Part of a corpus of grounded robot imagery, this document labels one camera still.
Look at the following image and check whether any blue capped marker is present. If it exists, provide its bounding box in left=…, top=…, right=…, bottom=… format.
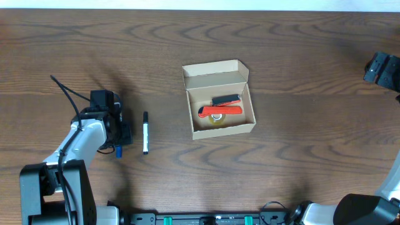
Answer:
left=115, top=145, right=123, bottom=159

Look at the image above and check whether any red utility knife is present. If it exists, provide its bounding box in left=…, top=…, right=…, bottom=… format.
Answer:
left=197, top=106, right=243, bottom=118

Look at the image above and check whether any yellow tape roll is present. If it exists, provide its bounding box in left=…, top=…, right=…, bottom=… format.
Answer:
left=209, top=114, right=226, bottom=126

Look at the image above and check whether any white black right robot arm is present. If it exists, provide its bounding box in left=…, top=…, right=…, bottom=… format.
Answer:
left=284, top=52, right=399, bottom=225

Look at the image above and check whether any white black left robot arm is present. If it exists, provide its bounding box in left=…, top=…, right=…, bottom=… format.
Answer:
left=19, top=102, right=132, bottom=224

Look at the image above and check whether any black capped marker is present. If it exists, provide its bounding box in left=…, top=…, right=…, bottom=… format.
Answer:
left=142, top=111, right=149, bottom=155

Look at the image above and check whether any brown cardboard box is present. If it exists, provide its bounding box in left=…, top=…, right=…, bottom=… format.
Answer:
left=182, top=59, right=256, bottom=140

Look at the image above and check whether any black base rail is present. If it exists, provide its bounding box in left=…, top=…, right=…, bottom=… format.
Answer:
left=113, top=209, right=302, bottom=225

